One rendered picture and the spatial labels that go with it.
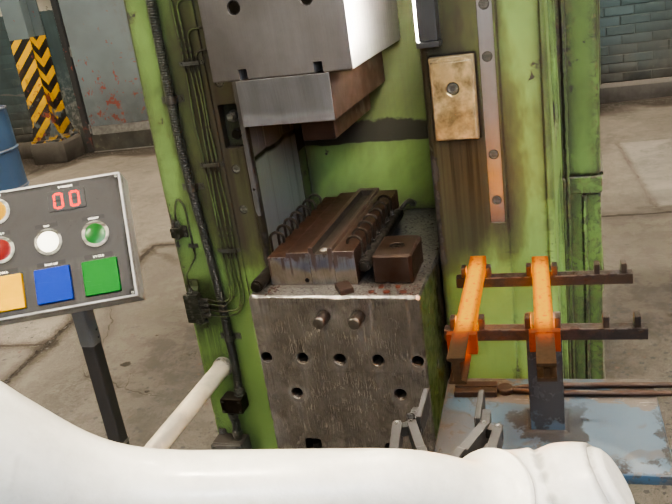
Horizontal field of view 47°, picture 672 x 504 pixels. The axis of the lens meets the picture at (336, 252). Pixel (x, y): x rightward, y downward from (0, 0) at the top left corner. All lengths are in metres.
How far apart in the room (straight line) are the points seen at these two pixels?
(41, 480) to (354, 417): 1.23
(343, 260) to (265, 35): 0.48
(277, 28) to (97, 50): 6.92
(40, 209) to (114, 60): 6.63
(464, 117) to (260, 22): 0.45
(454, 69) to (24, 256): 0.98
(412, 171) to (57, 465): 1.58
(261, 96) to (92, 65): 6.94
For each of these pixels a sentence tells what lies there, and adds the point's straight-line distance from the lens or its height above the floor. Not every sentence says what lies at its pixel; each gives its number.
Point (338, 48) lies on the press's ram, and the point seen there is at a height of 1.41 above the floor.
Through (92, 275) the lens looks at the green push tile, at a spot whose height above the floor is 1.01.
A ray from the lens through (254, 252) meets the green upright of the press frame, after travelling 1.87.
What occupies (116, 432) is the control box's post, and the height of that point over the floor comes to 0.56.
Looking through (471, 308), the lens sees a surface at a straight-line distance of 1.31.
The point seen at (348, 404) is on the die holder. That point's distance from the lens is 1.73.
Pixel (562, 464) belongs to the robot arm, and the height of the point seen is 1.15.
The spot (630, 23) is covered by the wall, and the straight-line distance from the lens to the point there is 7.52.
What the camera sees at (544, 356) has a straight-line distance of 1.15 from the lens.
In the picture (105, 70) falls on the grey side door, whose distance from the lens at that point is 8.42.
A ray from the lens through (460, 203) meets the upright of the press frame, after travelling 1.68.
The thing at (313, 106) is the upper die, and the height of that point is 1.30.
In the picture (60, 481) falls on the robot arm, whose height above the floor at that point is 1.26.
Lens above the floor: 1.57
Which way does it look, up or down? 21 degrees down
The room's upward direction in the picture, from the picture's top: 8 degrees counter-clockwise
